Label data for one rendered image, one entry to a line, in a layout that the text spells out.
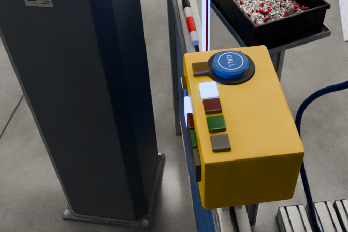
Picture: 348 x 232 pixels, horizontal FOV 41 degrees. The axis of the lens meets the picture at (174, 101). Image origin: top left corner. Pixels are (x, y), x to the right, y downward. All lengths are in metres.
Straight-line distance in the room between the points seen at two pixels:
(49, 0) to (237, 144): 0.61
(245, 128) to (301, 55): 1.73
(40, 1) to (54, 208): 0.92
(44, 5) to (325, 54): 1.50
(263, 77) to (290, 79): 1.55
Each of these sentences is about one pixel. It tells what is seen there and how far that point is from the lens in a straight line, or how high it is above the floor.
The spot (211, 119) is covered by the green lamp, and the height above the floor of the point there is 1.08.
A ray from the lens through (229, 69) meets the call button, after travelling 0.52.
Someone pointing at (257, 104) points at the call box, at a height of 1.07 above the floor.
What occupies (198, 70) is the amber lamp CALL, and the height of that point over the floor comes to 1.08.
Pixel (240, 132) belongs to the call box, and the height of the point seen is 1.07.
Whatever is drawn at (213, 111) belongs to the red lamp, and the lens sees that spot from 0.48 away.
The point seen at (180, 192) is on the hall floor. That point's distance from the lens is 1.69.
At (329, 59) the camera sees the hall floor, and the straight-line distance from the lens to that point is 2.20.
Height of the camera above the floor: 1.44
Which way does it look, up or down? 47 degrees down
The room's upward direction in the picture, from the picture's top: 4 degrees counter-clockwise
